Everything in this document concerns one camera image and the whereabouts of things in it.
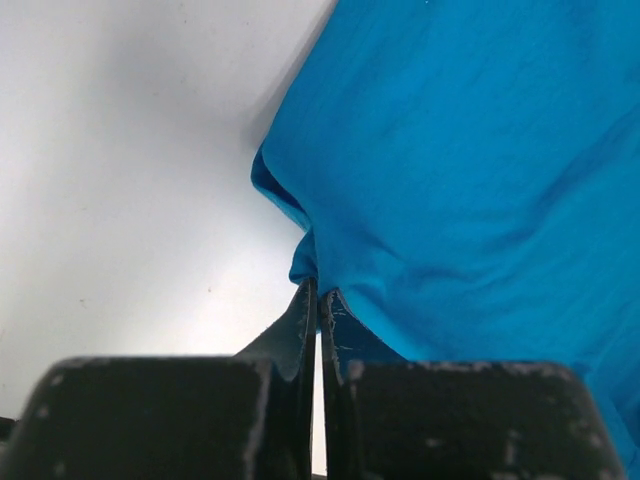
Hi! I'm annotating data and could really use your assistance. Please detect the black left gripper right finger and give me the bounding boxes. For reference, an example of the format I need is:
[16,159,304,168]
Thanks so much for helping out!
[319,291,625,479]

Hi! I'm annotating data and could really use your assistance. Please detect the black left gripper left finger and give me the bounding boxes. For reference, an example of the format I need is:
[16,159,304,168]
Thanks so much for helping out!
[1,280,317,479]

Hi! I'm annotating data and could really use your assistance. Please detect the blue t shirt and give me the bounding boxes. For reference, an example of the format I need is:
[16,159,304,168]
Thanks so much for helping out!
[251,1,639,478]

